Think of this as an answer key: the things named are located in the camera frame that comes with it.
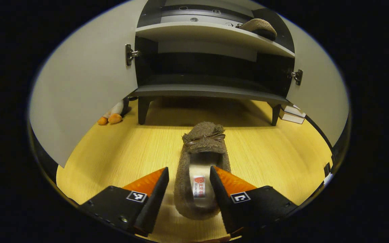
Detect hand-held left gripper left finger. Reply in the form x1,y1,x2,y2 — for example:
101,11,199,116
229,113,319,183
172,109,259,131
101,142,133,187
79,167,170,237

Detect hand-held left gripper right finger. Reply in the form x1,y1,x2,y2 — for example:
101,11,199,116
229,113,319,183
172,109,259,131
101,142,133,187
209,165,299,238

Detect brown felt shoe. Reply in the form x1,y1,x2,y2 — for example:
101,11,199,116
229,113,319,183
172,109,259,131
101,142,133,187
240,18,278,42
174,121,231,220

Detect white shoe cabinet door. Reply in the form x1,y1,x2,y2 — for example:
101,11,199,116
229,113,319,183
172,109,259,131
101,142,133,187
29,0,148,168
276,15,349,147

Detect grey white shoe cabinet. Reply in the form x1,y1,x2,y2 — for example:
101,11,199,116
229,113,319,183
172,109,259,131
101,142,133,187
132,0,296,126

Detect metal door hinge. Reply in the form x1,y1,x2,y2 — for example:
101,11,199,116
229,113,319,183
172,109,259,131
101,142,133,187
289,69,304,86
125,44,139,66

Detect penguin plush toy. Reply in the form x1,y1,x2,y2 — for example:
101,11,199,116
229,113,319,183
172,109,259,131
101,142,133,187
97,98,131,125

